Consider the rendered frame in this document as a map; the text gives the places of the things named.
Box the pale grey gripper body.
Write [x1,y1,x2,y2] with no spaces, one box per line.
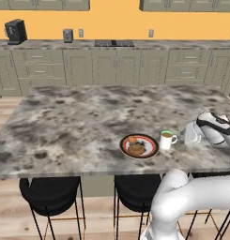
[184,120,203,148]

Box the red rimmed dark plate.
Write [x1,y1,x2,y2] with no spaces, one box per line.
[119,133,161,159]

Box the grey-green counter base panel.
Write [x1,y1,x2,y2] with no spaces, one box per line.
[26,174,116,198]

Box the black coffee machine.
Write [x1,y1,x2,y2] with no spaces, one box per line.
[4,18,28,46]

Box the white mug with green rim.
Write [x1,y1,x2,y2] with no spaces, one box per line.
[159,129,179,151]

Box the large brown pastry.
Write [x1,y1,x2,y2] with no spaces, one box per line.
[128,143,146,158]

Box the small brown pastry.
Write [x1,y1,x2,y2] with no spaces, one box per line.
[127,135,139,145]

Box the black bar stool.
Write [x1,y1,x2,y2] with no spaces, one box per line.
[113,173,163,240]
[184,171,230,240]
[19,176,87,240]

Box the grey-green base cupboard run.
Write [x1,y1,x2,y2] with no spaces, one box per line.
[0,47,230,98]

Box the black hob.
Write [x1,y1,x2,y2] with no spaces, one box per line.
[93,38,135,48]

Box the grey-green wall cupboard run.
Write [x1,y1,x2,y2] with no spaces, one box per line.
[138,0,230,13]
[0,0,91,12]

